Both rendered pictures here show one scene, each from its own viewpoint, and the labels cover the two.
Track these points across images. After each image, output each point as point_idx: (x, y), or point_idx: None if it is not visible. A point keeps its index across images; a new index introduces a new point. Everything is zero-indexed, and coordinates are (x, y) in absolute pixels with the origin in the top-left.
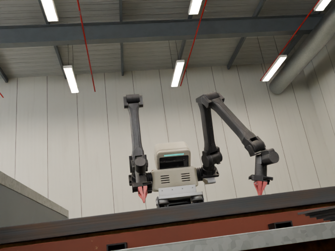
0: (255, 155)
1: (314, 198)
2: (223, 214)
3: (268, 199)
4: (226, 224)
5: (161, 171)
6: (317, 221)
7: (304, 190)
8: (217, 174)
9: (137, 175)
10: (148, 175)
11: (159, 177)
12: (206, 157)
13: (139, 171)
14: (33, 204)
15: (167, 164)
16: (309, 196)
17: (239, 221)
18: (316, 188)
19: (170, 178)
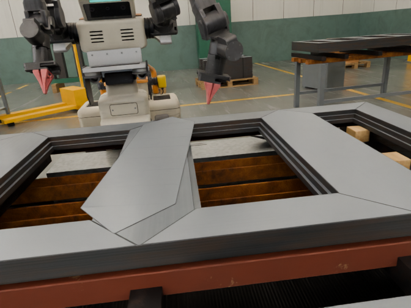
0: None
1: (224, 250)
2: (46, 278)
3: (134, 254)
4: (52, 293)
5: (90, 24)
6: (220, 284)
7: (208, 238)
8: (175, 29)
9: (33, 47)
10: (71, 29)
11: (88, 33)
12: (153, 10)
13: (32, 43)
14: None
15: (98, 13)
16: (214, 247)
17: (76, 287)
18: (231, 234)
19: (104, 35)
